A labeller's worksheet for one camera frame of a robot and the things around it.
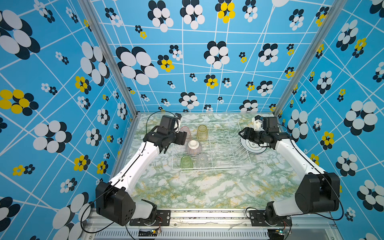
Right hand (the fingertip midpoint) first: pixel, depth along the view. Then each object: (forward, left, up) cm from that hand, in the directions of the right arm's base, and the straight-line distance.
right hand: (244, 134), depth 87 cm
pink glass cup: (+8, +35, -6) cm, 37 cm away
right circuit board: (-46, -10, -18) cm, 51 cm away
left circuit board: (-47, +48, -16) cm, 69 cm away
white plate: (-1, -8, -13) cm, 16 cm away
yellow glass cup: (+6, +24, -7) cm, 26 cm away
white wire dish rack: (+1, +19, -14) cm, 24 cm away
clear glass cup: (-13, +25, -10) cm, 30 cm away
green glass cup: (-15, +34, -9) cm, 38 cm away
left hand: (-4, +36, +6) cm, 37 cm away
